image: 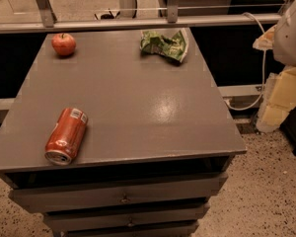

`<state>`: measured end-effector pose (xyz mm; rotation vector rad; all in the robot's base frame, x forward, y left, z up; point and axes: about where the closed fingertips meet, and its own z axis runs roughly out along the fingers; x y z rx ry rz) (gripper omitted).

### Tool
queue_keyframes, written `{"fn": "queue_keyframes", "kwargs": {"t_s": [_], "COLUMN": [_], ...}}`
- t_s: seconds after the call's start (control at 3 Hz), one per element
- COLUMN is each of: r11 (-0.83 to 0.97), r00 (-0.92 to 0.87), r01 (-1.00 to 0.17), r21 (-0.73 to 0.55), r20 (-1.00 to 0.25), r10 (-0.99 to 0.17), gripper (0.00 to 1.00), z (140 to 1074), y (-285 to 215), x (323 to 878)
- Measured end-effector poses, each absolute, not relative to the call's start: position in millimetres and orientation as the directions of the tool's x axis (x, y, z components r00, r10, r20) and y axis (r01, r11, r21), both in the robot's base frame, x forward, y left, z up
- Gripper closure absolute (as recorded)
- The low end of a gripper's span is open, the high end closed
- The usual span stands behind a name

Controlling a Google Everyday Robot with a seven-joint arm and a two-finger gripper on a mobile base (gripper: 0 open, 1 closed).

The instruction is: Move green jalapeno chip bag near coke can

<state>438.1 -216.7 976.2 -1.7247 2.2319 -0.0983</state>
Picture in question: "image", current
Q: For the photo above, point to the grey drawer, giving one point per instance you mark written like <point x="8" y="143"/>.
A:
<point x="105" y="194"/>
<point x="127" y="217"/>
<point x="166" y="229"/>

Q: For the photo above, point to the red coke can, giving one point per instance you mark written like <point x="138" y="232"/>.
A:
<point x="64" y="142"/>

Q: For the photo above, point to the bottom grey drawer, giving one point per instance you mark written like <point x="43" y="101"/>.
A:
<point x="166" y="229"/>

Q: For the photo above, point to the middle grey drawer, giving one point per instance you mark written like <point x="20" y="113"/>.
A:
<point x="127" y="217"/>

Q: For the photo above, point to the red apple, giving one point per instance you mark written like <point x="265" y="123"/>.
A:
<point x="64" y="44"/>

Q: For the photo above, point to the grey drawer cabinet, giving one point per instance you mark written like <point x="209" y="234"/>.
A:
<point x="147" y="118"/>

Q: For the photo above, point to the grey metal railing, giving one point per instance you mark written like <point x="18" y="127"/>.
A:
<point x="55" y="16"/>

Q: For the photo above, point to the top grey drawer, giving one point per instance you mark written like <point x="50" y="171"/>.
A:
<point x="105" y="194"/>

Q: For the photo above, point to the green jalapeno chip bag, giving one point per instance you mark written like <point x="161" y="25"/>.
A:
<point x="174" y="48"/>

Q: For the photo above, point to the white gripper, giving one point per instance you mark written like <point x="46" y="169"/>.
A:
<point x="292" y="39"/>

